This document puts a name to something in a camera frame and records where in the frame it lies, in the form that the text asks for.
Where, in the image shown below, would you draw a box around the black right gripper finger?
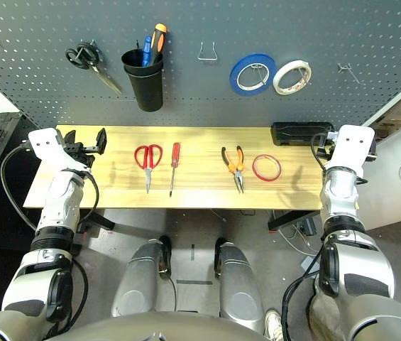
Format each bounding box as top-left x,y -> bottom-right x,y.
366,136 -> 379,163
319,141 -> 336,160

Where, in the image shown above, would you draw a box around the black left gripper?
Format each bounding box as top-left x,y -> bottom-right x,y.
63,127 -> 108,168

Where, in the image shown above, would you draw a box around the red handled scissors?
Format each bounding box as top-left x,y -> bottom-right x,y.
133,144 -> 164,195

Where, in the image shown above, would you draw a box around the thin red tape roll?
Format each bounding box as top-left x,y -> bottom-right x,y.
251,153 -> 282,182

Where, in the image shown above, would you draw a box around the orange black needle-nose pliers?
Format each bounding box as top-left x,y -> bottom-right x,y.
220,145 -> 246,195

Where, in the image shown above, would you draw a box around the red handled screwdriver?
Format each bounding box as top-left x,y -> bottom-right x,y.
169,141 -> 182,198

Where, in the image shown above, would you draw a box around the grey perforated pegboard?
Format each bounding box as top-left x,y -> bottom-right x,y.
0,0 -> 401,129

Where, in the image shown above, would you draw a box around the black flat box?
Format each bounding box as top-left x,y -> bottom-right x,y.
270,121 -> 336,146

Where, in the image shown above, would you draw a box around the white cabinet with black logo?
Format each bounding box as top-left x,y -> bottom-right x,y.
358,131 -> 401,231

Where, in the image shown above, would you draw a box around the black plastic holder cup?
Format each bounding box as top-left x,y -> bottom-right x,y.
121,48 -> 165,113

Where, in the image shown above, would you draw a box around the white tape roll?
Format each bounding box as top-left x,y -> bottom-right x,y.
273,60 -> 312,96

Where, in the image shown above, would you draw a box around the grey square floor pad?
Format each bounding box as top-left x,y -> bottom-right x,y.
301,256 -> 320,273

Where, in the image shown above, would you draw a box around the blue tape roll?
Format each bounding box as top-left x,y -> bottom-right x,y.
229,53 -> 278,96

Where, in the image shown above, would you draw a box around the silver left robot leg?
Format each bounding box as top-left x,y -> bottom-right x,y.
110,235 -> 172,318

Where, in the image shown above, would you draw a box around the silver robot leg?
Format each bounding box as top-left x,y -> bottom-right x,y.
214,237 -> 267,335
110,235 -> 172,318

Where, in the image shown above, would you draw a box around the silver right robot leg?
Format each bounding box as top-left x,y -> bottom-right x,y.
214,237 -> 267,335

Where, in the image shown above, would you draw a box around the khaki trouser leg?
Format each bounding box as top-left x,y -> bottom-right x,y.
308,276 -> 346,341

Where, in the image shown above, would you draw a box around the white sneaker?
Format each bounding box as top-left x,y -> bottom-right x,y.
263,308 -> 282,341

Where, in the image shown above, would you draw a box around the grey robot torso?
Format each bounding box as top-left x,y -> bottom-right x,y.
49,311 -> 268,341

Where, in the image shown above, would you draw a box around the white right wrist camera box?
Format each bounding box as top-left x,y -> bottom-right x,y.
327,124 -> 377,171

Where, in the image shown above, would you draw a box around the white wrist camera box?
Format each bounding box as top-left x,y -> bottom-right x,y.
27,127 -> 93,171
327,124 -> 377,171

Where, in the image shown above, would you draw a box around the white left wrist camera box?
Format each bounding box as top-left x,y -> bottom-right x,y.
27,127 -> 93,171

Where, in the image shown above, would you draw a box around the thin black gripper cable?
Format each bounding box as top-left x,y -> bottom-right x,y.
43,169 -> 101,338

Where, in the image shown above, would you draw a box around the black handled scissors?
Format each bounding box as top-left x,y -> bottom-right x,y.
65,40 -> 123,96

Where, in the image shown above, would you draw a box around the thick black camera cable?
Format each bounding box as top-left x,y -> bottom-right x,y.
0,142 -> 41,232

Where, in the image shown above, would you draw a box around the blue handled screwdriver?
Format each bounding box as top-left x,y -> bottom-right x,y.
141,35 -> 153,68

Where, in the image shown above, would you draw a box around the silver wire pliers hook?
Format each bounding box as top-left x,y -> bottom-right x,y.
197,41 -> 219,61

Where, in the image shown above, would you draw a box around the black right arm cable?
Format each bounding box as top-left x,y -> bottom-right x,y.
280,131 -> 370,341

